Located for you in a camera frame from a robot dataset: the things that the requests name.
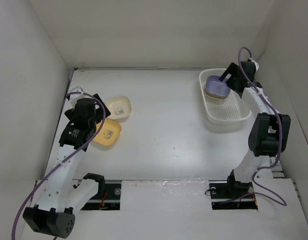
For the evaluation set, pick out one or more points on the purple panda plate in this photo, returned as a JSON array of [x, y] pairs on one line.
[[214, 85]]

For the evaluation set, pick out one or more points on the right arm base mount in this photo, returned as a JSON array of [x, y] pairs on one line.
[[231, 196]]

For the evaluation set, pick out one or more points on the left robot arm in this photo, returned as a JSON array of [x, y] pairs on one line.
[[54, 213]]

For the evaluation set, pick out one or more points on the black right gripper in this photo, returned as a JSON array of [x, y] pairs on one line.
[[232, 69]]

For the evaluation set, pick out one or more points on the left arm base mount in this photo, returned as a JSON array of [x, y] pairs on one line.
[[110, 200]]

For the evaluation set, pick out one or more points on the white perforated plastic bin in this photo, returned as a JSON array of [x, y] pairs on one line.
[[228, 111]]

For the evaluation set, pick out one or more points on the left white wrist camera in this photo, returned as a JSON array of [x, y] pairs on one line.
[[74, 95]]

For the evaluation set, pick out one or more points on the cream panda plate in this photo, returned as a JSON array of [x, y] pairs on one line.
[[120, 108]]

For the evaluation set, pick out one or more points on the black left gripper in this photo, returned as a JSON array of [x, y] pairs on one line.
[[99, 115]]

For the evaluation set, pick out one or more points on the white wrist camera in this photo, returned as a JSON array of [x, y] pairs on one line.
[[74, 95], [255, 63]]

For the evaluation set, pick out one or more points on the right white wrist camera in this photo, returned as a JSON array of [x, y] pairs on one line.
[[255, 63]]

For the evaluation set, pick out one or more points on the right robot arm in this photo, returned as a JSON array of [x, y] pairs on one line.
[[268, 135]]

